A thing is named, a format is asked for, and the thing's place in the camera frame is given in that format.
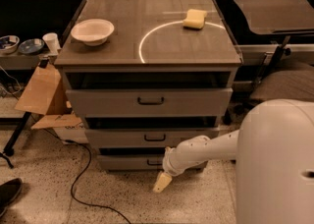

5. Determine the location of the grey bottom drawer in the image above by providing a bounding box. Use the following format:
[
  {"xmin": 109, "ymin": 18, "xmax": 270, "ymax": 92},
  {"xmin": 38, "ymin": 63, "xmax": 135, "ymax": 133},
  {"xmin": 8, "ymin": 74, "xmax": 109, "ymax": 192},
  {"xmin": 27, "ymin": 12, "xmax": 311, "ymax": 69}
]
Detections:
[{"xmin": 97, "ymin": 147, "xmax": 165, "ymax": 171}]

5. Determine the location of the black shoe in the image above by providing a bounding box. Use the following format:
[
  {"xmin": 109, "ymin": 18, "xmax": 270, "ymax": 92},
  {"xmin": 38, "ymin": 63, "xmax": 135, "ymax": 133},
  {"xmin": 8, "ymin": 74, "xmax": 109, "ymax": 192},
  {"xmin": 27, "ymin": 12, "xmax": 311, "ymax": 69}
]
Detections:
[{"xmin": 0, "ymin": 178, "xmax": 23, "ymax": 218}]

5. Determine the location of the black floor cable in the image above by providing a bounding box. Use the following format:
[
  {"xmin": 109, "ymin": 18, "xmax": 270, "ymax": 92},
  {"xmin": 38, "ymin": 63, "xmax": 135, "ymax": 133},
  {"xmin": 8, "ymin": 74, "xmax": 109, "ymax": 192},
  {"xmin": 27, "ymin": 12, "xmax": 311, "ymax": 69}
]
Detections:
[{"xmin": 42, "ymin": 128, "xmax": 131, "ymax": 224}]

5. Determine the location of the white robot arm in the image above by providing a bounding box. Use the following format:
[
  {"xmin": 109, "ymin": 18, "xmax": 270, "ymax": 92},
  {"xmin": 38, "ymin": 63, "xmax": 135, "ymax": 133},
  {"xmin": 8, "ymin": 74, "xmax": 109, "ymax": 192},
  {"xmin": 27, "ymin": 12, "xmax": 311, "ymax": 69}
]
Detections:
[{"xmin": 153, "ymin": 99, "xmax": 314, "ymax": 224}]

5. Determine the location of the grey office chair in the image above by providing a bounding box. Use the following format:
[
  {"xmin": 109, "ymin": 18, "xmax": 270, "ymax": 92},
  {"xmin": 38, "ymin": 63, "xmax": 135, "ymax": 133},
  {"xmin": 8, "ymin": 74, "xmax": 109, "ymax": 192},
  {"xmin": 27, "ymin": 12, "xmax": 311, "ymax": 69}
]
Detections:
[{"xmin": 223, "ymin": 0, "xmax": 314, "ymax": 126}]

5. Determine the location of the brown cardboard box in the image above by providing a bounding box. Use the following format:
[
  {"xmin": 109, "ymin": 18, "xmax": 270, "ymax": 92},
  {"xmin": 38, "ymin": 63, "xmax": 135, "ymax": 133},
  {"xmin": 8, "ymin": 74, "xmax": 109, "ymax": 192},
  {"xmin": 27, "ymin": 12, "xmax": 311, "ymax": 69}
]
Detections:
[{"xmin": 15, "ymin": 64, "xmax": 88, "ymax": 143}]

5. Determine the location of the grey middle drawer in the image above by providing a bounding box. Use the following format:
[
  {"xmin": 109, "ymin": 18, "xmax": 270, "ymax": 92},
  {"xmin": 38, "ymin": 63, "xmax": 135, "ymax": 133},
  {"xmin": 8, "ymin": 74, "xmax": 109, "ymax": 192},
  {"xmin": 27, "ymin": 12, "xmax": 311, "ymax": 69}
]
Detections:
[{"xmin": 85, "ymin": 116, "xmax": 219, "ymax": 147}]

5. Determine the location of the white paper cup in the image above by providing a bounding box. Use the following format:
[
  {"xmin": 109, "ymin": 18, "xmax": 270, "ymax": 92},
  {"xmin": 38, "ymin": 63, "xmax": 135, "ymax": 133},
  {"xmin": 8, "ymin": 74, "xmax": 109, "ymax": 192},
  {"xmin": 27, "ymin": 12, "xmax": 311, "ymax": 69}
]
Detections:
[{"xmin": 42, "ymin": 32, "xmax": 61, "ymax": 54}]

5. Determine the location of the low grey side shelf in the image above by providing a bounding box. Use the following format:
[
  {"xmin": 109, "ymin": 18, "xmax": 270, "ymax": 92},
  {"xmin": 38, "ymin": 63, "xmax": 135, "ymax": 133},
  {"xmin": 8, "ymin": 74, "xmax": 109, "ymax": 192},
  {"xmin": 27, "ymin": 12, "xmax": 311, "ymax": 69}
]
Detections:
[{"xmin": 0, "ymin": 50, "xmax": 57, "ymax": 70}]

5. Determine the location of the black table leg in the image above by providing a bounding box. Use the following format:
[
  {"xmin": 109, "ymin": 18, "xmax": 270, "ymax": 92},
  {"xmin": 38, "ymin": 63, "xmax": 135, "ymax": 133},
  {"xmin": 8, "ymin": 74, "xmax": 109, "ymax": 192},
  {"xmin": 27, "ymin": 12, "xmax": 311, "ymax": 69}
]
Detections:
[{"xmin": 0, "ymin": 112, "xmax": 30, "ymax": 156}]

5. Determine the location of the grey drawer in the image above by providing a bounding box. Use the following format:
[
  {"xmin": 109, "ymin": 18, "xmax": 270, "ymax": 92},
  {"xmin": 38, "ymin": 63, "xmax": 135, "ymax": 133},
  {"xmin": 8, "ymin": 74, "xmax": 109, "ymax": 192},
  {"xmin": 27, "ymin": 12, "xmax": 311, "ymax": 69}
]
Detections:
[
  {"xmin": 66, "ymin": 72, "xmax": 232, "ymax": 117},
  {"xmin": 85, "ymin": 116, "xmax": 219, "ymax": 147},
  {"xmin": 97, "ymin": 147, "xmax": 165, "ymax": 171}
]

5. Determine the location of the grey top drawer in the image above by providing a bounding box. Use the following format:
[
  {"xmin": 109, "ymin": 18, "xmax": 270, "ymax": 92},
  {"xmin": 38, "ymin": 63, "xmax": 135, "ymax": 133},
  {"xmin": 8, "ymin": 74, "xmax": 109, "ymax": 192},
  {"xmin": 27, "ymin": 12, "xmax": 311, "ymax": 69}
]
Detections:
[{"xmin": 66, "ymin": 72, "xmax": 232, "ymax": 117}]

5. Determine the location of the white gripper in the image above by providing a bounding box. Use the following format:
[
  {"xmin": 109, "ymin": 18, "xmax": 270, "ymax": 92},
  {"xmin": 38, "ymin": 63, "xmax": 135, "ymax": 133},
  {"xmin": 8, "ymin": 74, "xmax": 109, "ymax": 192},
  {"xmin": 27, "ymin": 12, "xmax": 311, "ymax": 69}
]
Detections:
[{"xmin": 153, "ymin": 146, "xmax": 186, "ymax": 193}]

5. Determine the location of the white patterned bowl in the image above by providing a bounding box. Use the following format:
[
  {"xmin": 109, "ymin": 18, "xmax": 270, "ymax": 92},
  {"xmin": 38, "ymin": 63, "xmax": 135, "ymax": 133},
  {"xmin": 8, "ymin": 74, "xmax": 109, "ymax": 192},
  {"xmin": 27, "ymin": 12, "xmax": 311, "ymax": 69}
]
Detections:
[{"xmin": 0, "ymin": 35, "xmax": 20, "ymax": 54}]

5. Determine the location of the grey drawer cabinet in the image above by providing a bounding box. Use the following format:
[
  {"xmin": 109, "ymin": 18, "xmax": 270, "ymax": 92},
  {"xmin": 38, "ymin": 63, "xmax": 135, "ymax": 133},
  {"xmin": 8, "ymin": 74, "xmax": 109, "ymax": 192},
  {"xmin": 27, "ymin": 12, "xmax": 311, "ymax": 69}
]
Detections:
[{"xmin": 53, "ymin": 0, "xmax": 243, "ymax": 173}]

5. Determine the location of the yellow sponge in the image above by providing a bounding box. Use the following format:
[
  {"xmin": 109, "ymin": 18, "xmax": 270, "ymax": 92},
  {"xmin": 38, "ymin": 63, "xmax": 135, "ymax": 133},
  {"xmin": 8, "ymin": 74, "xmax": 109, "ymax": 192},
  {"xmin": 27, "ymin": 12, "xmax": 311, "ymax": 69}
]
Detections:
[{"xmin": 183, "ymin": 9, "xmax": 207, "ymax": 29}]

